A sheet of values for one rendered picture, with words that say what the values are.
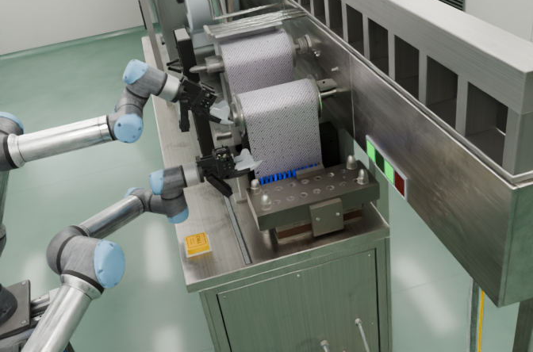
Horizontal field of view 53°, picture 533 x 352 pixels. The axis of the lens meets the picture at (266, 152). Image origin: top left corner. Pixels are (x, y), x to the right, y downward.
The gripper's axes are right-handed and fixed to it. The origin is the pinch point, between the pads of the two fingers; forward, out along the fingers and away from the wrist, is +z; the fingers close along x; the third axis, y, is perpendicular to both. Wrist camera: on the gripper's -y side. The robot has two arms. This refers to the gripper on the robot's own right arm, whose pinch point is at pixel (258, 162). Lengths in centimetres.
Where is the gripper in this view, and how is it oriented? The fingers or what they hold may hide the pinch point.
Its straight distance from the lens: 177.3
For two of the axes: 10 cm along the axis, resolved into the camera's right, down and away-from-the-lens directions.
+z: 9.6, -2.4, 1.5
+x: -2.5, -4.7, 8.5
